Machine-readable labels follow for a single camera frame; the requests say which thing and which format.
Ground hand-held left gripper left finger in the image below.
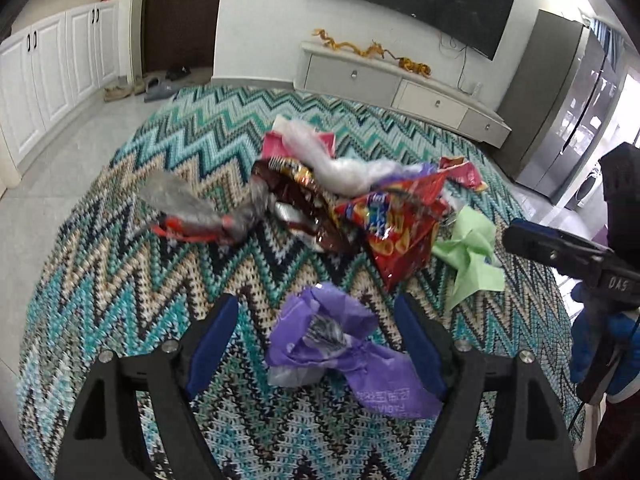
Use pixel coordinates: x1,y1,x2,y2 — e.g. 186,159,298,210
54,294,239,480

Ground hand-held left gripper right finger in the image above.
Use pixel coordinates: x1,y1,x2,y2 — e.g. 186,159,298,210
394,294,583,480

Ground white shoe cabinet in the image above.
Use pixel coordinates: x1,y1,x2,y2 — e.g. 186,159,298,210
0,2,121,171

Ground large red chip bag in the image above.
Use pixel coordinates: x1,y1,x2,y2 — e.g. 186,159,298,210
334,167,468,293

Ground grey steel refrigerator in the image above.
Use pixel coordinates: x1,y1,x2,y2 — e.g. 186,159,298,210
497,9,636,206

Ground short golden dragon ornament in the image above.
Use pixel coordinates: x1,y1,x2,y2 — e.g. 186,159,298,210
398,57,431,77

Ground grey white TV cabinet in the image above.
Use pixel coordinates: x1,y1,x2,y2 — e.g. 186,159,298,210
295,41,512,148

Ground person's right hand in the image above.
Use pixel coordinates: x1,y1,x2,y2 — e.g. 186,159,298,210
570,282,640,402

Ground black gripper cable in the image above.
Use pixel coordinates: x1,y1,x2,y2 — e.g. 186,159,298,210
570,307,640,431

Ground dark brown door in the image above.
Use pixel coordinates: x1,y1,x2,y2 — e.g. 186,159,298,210
141,0,228,78

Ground zigzag woven rug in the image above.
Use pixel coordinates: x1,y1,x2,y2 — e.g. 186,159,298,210
17,85,576,480

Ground grey slipper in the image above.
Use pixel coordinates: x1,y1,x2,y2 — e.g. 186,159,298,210
144,76,175,103

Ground purple foil wrapper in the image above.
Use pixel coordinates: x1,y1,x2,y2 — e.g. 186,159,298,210
385,162,437,186

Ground purple plastic bag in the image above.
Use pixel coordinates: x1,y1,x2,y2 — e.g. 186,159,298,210
265,282,443,420

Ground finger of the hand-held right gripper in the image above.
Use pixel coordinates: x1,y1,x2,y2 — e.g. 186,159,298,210
502,218,617,286

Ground pink snack packet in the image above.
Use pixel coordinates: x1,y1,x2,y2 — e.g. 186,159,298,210
263,130,337,161

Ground white plastic bag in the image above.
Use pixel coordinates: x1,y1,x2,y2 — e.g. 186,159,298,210
282,120,416,195

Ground brown snack wrapper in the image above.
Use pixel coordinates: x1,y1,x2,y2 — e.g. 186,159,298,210
250,157,353,253

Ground small red gold-print wrapper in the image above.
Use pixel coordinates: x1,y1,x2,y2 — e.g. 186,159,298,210
439,156,488,193

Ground blue curtain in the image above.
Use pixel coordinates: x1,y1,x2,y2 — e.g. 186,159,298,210
590,17,628,68

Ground long golden dragon ornament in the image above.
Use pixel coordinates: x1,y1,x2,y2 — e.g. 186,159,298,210
312,29,396,61

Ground green paper sheet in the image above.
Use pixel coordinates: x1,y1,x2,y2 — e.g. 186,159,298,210
432,205,506,311

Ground television cables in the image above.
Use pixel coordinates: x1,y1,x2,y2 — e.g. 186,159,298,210
440,30,482,97

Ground person's dark red clothing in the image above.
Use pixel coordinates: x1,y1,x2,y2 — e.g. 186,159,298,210
600,395,640,443

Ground white washing machine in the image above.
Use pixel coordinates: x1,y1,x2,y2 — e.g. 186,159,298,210
575,167,608,208

